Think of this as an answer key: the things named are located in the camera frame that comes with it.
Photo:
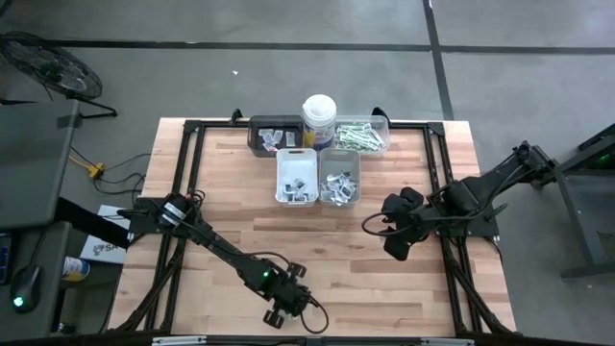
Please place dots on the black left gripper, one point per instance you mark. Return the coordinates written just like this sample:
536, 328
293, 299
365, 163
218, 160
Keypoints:
288, 295

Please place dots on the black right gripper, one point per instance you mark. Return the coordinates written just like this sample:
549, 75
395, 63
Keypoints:
415, 222

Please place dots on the white antiseptic towelette packet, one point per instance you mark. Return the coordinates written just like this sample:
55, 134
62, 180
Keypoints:
325, 195
288, 197
347, 196
297, 196
328, 185
334, 194
339, 179
304, 196
351, 185
347, 176
289, 188
342, 187
300, 184

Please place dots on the white ointment packet orange label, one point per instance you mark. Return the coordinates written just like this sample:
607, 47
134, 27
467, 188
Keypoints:
278, 135
268, 140
264, 132
273, 147
290, 139

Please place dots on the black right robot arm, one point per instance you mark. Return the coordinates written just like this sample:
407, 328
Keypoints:
480, 187

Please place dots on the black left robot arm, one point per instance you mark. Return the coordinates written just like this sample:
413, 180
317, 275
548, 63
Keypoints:
226, 252

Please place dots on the white light bar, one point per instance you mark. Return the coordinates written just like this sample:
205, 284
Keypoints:
447, 341
179, 340

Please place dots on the grey plastic bin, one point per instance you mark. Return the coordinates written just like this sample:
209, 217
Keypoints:
336, 161

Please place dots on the clear plastic bin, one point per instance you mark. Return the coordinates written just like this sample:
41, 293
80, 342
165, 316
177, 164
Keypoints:
382, 120

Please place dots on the white plastic bin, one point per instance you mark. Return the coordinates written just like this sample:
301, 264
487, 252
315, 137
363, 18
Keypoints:
293, 163

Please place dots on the black table clamp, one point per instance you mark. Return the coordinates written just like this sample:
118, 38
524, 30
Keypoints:
379, 113
235, 115

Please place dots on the disinfecting wipes canister white lid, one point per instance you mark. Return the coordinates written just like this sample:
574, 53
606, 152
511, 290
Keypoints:
319, 113

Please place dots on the dark brown plastic bin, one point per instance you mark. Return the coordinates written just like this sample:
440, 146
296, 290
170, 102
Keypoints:
259, 149

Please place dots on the black metal cart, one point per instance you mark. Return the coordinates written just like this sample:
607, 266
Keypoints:
574, 226

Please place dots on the white cardboard box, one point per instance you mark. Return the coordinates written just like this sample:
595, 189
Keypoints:
103, 252

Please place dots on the black desk leg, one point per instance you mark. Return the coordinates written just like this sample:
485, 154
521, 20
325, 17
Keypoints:
91, 223

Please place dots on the small white yellow canister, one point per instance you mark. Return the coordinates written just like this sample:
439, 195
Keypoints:
75, 269

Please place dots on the dark desk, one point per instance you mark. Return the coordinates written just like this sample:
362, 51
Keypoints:
50, 240

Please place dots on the black computer mouse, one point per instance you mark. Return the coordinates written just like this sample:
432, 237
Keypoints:
26, 288

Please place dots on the dark keyboard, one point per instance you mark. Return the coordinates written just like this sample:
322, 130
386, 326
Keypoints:
4, 259

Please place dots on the grey table top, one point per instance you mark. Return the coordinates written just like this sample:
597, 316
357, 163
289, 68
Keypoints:
33, 158

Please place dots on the black floor fan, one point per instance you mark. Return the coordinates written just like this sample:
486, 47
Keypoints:
53, 67

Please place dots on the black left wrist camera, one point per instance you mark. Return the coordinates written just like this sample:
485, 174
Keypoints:
297, 269

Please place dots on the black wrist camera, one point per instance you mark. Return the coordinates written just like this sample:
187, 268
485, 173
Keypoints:
402, 199
297, 269

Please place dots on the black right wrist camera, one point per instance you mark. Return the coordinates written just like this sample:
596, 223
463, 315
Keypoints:
402, 199

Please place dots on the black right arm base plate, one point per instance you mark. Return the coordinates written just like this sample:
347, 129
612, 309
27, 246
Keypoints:
485, 229

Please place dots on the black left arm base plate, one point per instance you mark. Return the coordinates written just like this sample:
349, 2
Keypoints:
144, 227

